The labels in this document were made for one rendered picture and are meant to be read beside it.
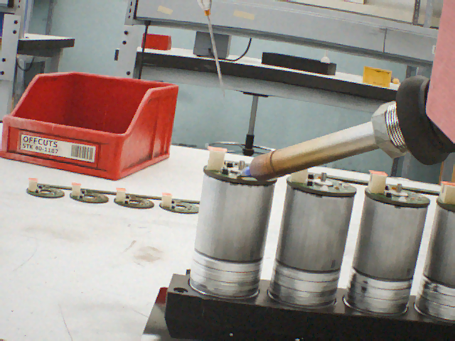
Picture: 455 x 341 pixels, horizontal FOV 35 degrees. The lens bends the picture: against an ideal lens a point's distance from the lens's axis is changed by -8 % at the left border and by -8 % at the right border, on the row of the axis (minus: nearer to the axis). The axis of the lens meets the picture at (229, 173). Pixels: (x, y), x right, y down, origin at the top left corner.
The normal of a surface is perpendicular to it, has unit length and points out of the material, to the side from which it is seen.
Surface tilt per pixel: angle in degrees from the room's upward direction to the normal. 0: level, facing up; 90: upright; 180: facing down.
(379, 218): 90
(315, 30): 90
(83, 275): 0
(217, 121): 90
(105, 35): 90
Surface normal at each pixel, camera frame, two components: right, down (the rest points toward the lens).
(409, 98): -0.18, -0.46
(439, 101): -0.79, 0.15
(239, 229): 0.18, 0.21
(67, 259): 0.14, -0.97
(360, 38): -0.07, 0.18
